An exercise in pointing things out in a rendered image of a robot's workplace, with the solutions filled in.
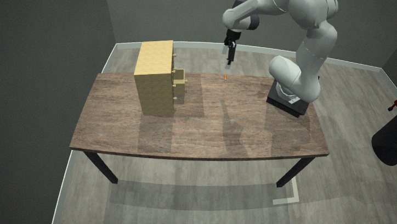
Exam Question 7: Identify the light brown wooden chest of drawers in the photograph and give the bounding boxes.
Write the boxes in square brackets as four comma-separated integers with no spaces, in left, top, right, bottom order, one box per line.
[134,40,174,115]

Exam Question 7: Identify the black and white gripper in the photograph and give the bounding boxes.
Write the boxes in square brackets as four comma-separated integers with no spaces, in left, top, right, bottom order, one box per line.
[222,29,241,69]

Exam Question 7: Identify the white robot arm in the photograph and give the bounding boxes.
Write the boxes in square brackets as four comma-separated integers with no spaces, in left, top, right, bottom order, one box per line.
[222,0,338,104]

